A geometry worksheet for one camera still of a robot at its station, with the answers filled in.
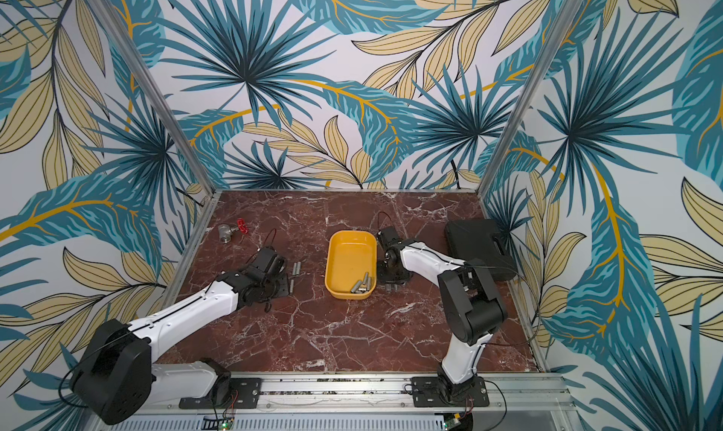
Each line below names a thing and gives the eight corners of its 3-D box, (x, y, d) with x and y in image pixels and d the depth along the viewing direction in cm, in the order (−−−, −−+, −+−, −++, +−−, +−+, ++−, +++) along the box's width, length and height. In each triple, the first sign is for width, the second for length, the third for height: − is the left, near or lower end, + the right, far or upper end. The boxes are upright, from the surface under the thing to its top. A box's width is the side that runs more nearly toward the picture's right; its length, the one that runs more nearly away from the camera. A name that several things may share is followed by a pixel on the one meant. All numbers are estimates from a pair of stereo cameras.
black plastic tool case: (453, 279, 97) (458, 271, 92) (442, 228, 111) (446, 219, 106) (518, 280, 97) (526, 271, 93) (499, 229, 111) (505, 219, 106)
